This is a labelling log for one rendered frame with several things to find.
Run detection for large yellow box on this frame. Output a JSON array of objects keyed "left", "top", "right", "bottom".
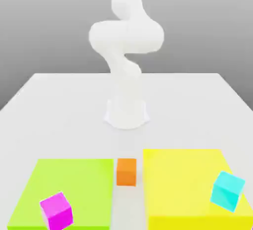
[{"left": 142, "top": 149, "right": 253, "bottom": 230}]

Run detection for small magenta cube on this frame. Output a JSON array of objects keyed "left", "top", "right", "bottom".
[{"left": 39, "top": 191, "right": 74, "bottom": 230}]

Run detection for small orange cube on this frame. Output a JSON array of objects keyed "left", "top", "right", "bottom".
[{"left": 116, "top": 158, "right": 137, "bottom": 187}]

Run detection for small cyan cube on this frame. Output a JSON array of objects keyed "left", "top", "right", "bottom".
[{"left": 210, "top": 170, "right": 246, "bottom": 213}]

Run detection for large lime green box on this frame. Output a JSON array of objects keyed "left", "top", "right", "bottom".
[{"left": 7, "top": 158, "right": 115, "bottom": 230}]

